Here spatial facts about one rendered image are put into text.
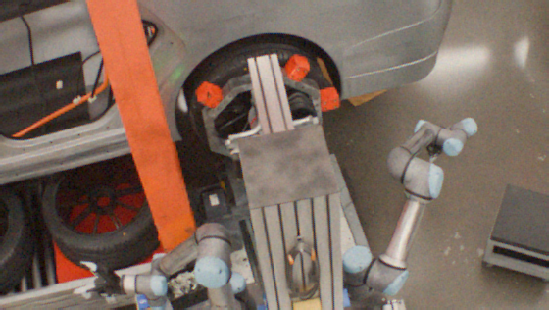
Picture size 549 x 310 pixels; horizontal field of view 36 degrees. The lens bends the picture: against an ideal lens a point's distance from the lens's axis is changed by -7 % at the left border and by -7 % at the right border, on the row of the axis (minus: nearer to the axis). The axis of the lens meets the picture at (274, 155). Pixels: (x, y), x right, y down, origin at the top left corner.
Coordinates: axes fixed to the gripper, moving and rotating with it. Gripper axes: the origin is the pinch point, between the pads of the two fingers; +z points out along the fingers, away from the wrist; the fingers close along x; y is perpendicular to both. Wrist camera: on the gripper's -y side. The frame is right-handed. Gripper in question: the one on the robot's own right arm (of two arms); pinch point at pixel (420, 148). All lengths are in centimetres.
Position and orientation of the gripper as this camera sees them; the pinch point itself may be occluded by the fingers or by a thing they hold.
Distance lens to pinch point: 408.5
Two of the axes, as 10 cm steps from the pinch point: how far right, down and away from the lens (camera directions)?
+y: -4.7, 6.2, -6.3
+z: -5.7, 3.2, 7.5
